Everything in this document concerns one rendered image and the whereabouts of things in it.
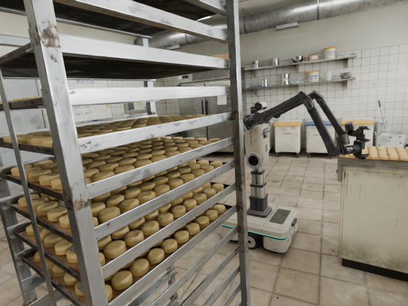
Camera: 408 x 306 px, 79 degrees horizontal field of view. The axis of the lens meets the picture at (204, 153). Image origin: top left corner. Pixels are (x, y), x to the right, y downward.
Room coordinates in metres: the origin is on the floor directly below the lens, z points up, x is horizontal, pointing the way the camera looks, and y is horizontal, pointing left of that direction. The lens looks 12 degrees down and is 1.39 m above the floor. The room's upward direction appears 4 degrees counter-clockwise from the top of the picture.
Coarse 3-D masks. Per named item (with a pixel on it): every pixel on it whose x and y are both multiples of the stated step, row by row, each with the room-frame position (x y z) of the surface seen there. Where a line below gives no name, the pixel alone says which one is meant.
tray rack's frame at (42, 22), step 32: (32, 0) 0.41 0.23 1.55; (32, 32) 0.42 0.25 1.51; (64, 96) 0.42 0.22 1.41; (64, 128) 0.41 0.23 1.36; (0, 160) 0.69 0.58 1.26; (64, 160) 0.40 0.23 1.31; (0, 192) 0.68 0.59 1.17; (64, 192) 0.42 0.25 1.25; (32, 224) 0.56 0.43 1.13; (96, 256) 0.42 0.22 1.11; (96, 288) 0.41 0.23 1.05
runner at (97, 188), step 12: (216, 144) 0.82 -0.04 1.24; (228, 144) 0.88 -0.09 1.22; (180, 156) 0.68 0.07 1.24; (192, 156) 0.72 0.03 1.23; (144, 168) 0.57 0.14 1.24; (156, 168) 0.60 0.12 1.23; (168, 168) 0.63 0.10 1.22; (108, 180) 0.49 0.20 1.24; (120, 180) 0.52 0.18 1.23; (132, 180) 0.54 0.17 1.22; (96, 192) 0.47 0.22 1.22; (60, 204) 0.44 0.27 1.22
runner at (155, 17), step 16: (64, 0) 0.49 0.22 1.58; (80, 0) 0.50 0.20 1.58; (96, 0) 0.52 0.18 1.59; (112, 0) 0.55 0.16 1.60; (128, 0) 0.58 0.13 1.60; (128, 16) 0.59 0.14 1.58; (144, 16) 0.62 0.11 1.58; (160, 16) 0.66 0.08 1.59; (176, 16) 0.70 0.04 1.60; (192, 32) 0.77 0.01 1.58; (208, 32) 0.82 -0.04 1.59; (224, 32) 0.89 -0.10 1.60
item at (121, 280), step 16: (208, 208) 0.93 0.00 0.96; (224, 208) 0.90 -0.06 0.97; (192, 224) 0.79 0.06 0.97; (208, 224) 0.81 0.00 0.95; (176, 240) 0.71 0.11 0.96; (144, 256) 0.65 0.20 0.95; (160, 256) 0.62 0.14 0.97; (64, 272) 0.59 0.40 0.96; (128, 272) 0.56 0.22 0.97; (144, 272) 0.58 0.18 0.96; (112, 288) 0.53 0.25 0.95
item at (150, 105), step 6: (138, 42) 1.18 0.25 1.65; (144, 42) 1.17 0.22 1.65; (144, 84) 1.18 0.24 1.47; (150, 84) 1.17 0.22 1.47; (150, 102) 1.16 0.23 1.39; (150, 108) 1.17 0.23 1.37; (150, 114) 1.17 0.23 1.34; (174, 276) 1.18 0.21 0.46; (168, 282) 1.18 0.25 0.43; (174, 294) 1.17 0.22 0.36
